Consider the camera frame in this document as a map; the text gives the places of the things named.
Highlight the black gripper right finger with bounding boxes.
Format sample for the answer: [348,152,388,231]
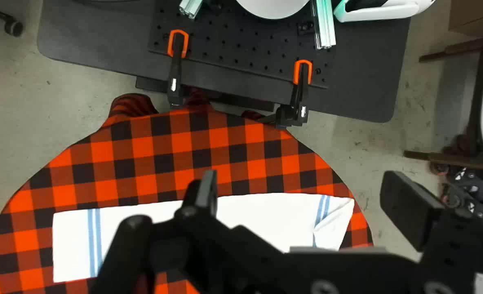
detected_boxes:
[381,172,445,252]

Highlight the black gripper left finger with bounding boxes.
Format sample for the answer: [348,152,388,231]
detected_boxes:
[177,170,219,218]

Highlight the white towel with blue stripes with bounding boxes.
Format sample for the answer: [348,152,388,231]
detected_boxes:
[53,193,357,283]

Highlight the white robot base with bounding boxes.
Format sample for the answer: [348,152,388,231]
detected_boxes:
[237,0,311,20]

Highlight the red black checkered tablecloth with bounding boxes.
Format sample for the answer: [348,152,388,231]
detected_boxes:
[0,94,352,294]

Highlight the black office chair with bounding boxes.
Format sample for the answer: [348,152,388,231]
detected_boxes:
[404,40,483,218]

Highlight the orange black clamp right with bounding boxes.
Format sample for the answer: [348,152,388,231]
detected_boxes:
[277,59,314,128]

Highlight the orange black clamp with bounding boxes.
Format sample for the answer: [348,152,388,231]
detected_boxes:
[167,30,190,108]
[277,59,314,128]

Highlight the orange black clamp left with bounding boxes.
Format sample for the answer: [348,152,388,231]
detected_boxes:
[167,30,190,108]

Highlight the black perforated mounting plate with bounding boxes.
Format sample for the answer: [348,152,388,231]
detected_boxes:
[149,0,332,89]

